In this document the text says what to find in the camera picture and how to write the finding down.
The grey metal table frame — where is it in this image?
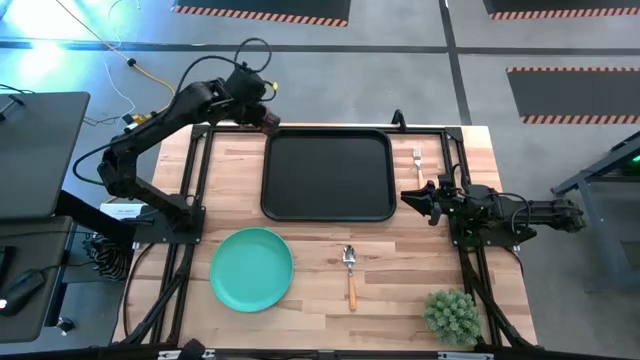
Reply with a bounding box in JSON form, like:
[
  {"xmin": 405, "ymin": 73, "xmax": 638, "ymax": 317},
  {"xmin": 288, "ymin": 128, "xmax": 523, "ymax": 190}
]
[{"xmin": 549, "ymin": 130, "xmax": 640, "ymax": 294}]

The teal round plate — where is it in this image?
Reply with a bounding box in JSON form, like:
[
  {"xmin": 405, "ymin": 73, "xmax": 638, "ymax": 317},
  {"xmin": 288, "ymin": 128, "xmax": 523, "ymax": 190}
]
[{"xmin": 208, "ymin": 227, "xmax": 295, "ymax": 314}]

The green artificial plant ball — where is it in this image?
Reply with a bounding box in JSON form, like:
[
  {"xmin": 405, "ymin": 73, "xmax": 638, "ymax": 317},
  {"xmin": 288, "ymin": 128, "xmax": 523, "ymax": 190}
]
[{"xmin": 422, "ymin": 288, "xmax": 482, "ymax": 348}]

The silver metal bracket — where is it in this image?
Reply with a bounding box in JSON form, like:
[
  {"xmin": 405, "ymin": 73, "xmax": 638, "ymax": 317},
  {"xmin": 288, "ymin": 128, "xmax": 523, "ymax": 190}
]
[
  {"xmin": 158, "ymin": 348, "xmax": 216, "ymax": 360},
  {"xmin": 438, "ymin": 351, "xmax": 494, "ymax": 360}
]

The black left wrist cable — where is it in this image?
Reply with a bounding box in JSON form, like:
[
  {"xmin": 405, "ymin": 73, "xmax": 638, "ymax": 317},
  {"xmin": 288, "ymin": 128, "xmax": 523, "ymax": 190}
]
[{"xmin": 172, "ymin": 37, "xmax": 275, "ymax": 101}]

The black computer mouse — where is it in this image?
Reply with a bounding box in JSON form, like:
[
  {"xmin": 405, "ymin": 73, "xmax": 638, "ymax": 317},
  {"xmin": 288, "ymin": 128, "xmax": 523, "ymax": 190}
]
[{"xmin": 0, "ymin": 268, "xmax": 47, "ymax": 317}]

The white and yellow power adapter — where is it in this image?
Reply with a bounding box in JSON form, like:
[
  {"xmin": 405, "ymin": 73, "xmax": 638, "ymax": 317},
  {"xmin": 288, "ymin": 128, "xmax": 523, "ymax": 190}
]
[{"xmin": 122, "ymin": 112, "xmax": 151, "ymax": 132}]

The spoon with wooden handle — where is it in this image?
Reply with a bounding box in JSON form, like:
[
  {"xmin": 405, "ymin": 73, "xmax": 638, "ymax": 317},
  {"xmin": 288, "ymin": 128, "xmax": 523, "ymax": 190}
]
[{"xmin": 341, "ymin": 244, "xmax": 359, "ymax": 313}]

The yellow floor cable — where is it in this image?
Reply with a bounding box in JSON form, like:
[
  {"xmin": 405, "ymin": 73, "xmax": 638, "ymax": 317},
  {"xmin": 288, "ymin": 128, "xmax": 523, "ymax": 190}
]
[{"xmin": 53, "ymin": 0, "xmax": 177, "ymax": 124}]

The fork with wooden handle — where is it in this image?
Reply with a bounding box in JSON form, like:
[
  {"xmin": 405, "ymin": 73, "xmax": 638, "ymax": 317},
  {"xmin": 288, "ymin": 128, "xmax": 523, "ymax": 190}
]
[{"xmin": 412, "ymin": 146, "xmax": 426, "ymax": 190}]

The white floor cable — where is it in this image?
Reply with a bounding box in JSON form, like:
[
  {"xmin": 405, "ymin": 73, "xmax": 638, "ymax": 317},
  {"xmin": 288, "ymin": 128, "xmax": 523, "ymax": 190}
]
[{"xmin": 82, "ymin": 0, "xmax": 142, "ymax": 126}]

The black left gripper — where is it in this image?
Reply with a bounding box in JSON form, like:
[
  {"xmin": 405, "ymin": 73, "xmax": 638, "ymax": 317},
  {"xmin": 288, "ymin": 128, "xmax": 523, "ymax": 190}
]
[{"xmin": 224, "ymin": 67, "xmax": 275, "ymax": 129}]

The black aluminium table frame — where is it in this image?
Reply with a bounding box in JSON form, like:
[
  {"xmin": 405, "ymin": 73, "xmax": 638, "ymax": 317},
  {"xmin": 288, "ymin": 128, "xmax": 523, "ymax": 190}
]
[{"xmin": 112, "ymin": 122, "xmax": 539, "ymax": 360}]

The black side desk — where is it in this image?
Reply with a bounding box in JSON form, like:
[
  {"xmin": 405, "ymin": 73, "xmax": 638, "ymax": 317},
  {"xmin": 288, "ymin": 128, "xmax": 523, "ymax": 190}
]
[{"xmin": 0, "ymin": 214, "xmax": 75, "ymax": 344}]

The black and white coiled cable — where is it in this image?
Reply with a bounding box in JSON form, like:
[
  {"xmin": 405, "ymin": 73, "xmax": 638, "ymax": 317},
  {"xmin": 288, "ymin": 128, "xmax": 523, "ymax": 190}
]
[{"xmin": 82, "ymin": 232, "xmax": 134, "ymax": 281}]

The black plastic tray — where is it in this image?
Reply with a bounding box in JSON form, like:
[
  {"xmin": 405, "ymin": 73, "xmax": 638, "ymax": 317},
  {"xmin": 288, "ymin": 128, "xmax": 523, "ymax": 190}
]
[{"xmin": 259, "ymin": 127, "xmax": 398, "ymax": 223}]

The white paper label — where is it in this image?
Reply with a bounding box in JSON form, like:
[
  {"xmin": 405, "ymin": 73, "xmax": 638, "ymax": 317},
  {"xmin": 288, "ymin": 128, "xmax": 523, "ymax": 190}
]
[{"xmin": 99, "ymin": 202, "xmax": 145, "ymax": 221}]

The black mat with hazard stripe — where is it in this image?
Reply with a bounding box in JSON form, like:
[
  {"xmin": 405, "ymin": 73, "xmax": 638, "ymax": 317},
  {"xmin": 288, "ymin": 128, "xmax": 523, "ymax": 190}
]
[
  {"xmin": 482, "ymin": 0, "xmax": 640, "ymax": 21},
  {"xmin": 506, "ymin": 66, "xmax": 640, "ymax": 125},
  {"xmin": 172, "ymin": 0, "xmax": 352, "ymax": 28}
]

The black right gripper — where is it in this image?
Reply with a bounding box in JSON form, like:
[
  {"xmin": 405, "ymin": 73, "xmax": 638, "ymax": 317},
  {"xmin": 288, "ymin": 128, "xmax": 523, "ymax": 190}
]
[{"xmin": 400, "ymin": 173, "xmax": 471, "ymax": 227}]

